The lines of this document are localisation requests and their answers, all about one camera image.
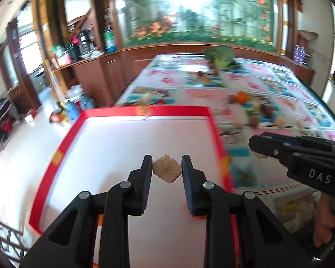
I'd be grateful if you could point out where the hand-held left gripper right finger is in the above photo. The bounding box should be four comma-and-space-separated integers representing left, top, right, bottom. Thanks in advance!
181, 154, 319, 268

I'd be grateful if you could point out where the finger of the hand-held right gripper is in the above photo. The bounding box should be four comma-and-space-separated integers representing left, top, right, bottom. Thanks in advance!
261, 132, 335, 152
248, 135, 296, 160

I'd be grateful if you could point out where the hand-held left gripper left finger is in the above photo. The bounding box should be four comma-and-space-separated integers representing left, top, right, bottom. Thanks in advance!
19, 154, 153, 268

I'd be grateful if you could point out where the red-rimmed white tray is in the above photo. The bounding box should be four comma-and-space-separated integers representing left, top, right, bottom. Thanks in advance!
28, 105, 242, 268

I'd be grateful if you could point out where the person's right hand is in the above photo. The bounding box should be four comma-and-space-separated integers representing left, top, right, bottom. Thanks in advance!
313, 194, 335, 247

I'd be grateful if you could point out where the green broccoli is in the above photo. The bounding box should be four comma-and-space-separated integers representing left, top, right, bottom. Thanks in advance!
203, 45, 242, 71

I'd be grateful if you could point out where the blue thermos jug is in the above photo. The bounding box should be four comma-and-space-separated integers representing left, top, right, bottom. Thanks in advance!
79, 93, 95, 111
65, 100, 80, 120

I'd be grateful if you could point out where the white plastic bag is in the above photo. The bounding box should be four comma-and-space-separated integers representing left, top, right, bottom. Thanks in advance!
66, 84, 83, 98

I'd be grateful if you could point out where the low wooden cabinet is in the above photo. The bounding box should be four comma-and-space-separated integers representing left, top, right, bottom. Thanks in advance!
56, 43, 316, 107

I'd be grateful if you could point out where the dark metal chair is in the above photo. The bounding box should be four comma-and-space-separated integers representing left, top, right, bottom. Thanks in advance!
0, 216, 26, 261

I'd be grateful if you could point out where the green-capped water bottle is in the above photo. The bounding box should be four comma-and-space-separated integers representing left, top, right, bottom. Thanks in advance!
104, 25, 118, 53

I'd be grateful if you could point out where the short black thermos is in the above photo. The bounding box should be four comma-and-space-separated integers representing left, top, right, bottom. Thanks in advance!
65, 43, 80, 62

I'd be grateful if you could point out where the tall black thermos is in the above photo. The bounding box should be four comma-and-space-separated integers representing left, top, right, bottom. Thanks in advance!
78, 29, 94, 55

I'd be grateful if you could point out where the green bag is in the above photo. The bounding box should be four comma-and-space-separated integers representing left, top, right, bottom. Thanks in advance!
51, 43, 64, 59

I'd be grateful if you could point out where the yellow-handled broom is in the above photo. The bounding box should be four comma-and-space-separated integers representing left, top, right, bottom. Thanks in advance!
48, 61, 63, 109

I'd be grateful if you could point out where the flower garden wall mural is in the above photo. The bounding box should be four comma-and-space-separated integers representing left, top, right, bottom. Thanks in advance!
116, 0, 278, 52

